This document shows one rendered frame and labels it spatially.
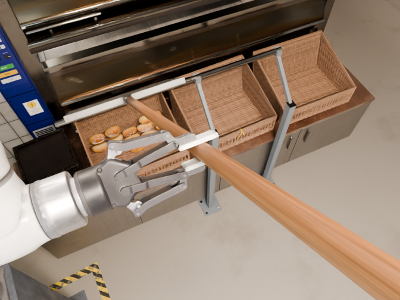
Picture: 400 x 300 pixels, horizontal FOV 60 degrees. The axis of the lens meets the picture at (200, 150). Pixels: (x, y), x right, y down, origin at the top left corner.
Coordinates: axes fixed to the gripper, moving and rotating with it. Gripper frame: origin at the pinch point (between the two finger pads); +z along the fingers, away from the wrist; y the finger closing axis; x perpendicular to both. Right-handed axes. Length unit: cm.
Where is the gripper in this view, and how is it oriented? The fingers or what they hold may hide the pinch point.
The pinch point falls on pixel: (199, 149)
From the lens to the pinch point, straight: 58.0
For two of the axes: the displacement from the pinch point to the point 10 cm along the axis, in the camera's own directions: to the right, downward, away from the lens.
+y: 2.7, 9.1, 3.2
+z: 9.1, -3.5, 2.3
